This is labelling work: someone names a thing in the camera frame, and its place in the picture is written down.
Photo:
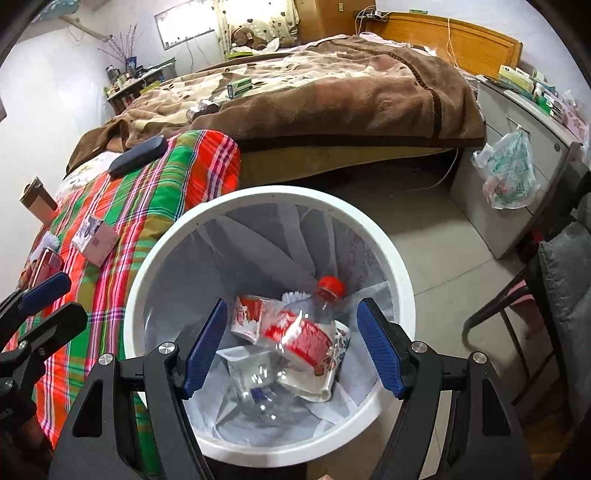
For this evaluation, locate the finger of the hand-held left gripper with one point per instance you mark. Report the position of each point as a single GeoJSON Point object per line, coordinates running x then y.
{"type": "Point", "coordinates": [55, 325]}
{"type": "Point", "coordinates": [46, 286]}

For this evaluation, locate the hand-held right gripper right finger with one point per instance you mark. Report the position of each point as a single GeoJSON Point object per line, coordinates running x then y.
{"type": "Point", "coordinates": [378, 346]}

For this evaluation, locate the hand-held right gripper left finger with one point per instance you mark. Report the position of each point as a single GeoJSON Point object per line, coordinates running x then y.
{"type": "Point", "coordinates": [205, 350]}

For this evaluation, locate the red soda can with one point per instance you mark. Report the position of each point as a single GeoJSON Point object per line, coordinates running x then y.
{"type": "Point", "coordinates": [44, 266]}

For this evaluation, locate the white foam net sleeve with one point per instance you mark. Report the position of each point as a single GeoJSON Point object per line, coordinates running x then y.
{"type": "Point", "coordinates": [48, 241]}

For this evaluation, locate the cream floral paper wrapper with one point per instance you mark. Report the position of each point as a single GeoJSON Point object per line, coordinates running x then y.
{"type": "Point", "coordinates": [332, 364]}

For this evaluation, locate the red white milk carton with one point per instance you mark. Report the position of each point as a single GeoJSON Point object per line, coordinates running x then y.
{"type": "Point", "coordinates": [247, 318]}

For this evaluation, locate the clear plastic bottle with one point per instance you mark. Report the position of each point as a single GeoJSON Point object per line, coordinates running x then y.
{"type": "Point", "coordinates": [254, 383]}

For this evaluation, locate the red label plastic bottle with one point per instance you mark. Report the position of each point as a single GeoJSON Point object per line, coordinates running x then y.
{"type": "Point", "coordinates": [330, 288]}

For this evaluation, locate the white round trash bin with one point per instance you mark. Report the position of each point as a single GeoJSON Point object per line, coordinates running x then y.
{"type": "Point", "coordinates": [152, 277]}

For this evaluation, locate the small pink box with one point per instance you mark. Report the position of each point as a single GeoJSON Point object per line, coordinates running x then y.
{"type": "Point", "coordinates": [99, 242]}

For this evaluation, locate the brown thermos mug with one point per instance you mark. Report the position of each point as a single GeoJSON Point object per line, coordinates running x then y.
{"type": "Point", "coordinates": [39, 203]}

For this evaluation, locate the translucent bin liner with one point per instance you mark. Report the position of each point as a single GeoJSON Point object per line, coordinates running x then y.
{"type": "Point", "coordinates": [323, 240]}

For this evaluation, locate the floral white bed sheet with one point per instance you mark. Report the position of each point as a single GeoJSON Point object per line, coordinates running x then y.
{"type": "Point", "coordinates": [87, 173]}

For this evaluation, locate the plaid tablecloth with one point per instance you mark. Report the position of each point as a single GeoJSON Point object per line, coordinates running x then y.
{"type": "Point", "coordinates": [138, 203]}

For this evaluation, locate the pink stool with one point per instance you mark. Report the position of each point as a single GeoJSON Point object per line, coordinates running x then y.
{"type": "Point", "coordinates": [517, 293]}

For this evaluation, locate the black glasses case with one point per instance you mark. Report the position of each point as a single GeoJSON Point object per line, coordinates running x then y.
{"type": "Point", "coordinates": [138, 156]}

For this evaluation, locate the black chair grey cushion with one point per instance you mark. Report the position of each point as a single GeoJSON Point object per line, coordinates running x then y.
{"type": "Point", "coordinates": [563, 286]}

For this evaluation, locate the printed plastic bag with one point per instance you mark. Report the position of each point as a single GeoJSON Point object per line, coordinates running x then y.
{"type": "Point", "coordinates": [508, 170]}

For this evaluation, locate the cluttered small desk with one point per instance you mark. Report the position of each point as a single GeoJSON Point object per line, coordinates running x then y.
{"type": "Point", "coordinates": [138, 87]}

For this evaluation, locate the silver metal container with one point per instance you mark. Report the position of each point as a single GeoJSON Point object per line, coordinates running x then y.
{"type": "Point", "coordinates": [201, 110]}

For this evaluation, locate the brown patterned blanket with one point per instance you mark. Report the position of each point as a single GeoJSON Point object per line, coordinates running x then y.
{"type": "Point", "coordinates": [346, 101]}

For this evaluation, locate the vase of flower branches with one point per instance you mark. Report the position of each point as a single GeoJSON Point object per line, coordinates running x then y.
{"type": "Point", "coordinates": [124, 50]}

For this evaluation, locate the wrapped air conditioner pipe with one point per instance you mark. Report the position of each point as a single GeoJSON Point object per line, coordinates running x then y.
{"type": "Point", "coordinates": [87, 30]}

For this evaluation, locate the green white small box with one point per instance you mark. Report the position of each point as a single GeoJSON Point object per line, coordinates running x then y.
{"type": "Point", "coordinates": [241, 87]}

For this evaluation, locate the grey bedside cabinet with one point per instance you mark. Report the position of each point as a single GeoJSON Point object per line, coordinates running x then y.
{"type": "Point", "coordinates": [501, 106]}

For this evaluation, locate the window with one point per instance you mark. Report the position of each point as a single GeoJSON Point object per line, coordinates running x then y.
{"type": "Point", "coordinates": [184, 27]}

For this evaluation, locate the green tissue box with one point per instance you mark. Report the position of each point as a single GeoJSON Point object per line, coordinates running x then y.
{"type": "Point", "coordinates": [240, 53]}

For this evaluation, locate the pile of small boxes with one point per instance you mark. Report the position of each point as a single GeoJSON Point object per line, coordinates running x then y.
{"type": "Point", "coordinates": [540, 90]}

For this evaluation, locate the brown teddy bear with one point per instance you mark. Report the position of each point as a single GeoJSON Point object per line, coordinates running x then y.
{"type": "Point", "coordinates": [244, 37]}

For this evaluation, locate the wooden bed headboard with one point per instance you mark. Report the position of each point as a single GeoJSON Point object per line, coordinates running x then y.
{"type": "Point", "coordinates": [480, 41]}

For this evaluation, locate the wooden wardrobe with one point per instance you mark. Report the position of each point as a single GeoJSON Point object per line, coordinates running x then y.
{"type": "Point", "coordinates": [323, 23]}

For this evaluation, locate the white power strip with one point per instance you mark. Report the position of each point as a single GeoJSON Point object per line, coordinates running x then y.
{"type": "Point", "coordinates": [374, 14]}

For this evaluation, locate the patterned curtain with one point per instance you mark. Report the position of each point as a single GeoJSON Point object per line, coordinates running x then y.
{"type": "Point", "coordinates": [258, 18]}

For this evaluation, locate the wall air conditioner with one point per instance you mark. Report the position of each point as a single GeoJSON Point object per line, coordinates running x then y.
{"type": "Point", "coordinates": [60, 7]}

